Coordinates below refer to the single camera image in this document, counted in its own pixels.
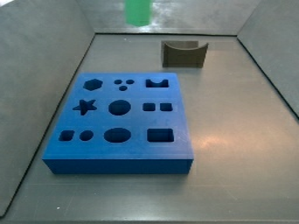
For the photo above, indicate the blue shape sorter block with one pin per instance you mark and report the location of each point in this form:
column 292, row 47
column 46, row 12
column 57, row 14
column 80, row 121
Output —
column 122, row 126

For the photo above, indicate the green hexagon object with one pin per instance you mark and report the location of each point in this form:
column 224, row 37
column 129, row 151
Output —
column 138, row 12

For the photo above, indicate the dark curved cradle block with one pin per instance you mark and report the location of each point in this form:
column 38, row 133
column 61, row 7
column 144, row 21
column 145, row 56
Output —
column 184, row 53

